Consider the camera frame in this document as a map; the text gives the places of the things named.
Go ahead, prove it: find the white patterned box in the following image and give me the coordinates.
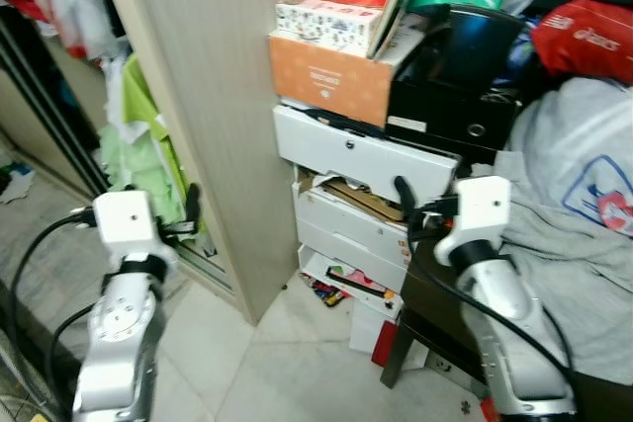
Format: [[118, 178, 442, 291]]
[[274, 0, 386, 58]]

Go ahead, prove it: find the grey garment with logo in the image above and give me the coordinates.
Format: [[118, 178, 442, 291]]
[[483, 75, 633, 385]]

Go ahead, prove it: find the black glossy case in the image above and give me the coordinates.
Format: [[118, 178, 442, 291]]
[[385, 4, 541, 162]]

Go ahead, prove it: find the beige wooden wardrobe panel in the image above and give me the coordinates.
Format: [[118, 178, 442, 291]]
[[94, 0, 300, 326]]

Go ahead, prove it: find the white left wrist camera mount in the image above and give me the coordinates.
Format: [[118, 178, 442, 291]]
[[91, 189, 171, 267]]

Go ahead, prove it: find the brown cardboard sheet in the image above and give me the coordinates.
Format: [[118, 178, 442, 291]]
[[311, 174, 407, 224]]

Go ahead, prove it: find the orange cardboard box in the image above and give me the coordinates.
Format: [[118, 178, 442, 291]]
[[268, 34, 398, 129]]

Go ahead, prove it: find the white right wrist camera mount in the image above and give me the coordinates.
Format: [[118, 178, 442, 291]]
[[434, 176, 513, 268]]

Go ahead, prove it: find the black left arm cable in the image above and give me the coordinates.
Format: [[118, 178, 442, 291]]
[[7, 208, 100, 415]]

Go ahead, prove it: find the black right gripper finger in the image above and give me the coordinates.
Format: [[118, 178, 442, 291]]
[[393, 176, 419, 231]]

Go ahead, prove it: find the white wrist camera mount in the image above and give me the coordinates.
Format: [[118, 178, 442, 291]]
[[434, 176, 513, 268], [91, 189, 171, 267]]

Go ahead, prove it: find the light green garment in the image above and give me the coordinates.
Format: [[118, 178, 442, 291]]
[[98, 55, 191, 227]]

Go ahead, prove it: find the white plastic drawer unit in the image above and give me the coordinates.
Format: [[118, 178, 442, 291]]
[[273, 103, 462, 316]]

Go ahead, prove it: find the red and white carton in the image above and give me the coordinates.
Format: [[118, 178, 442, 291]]
[[347, 297, 403, 367]]

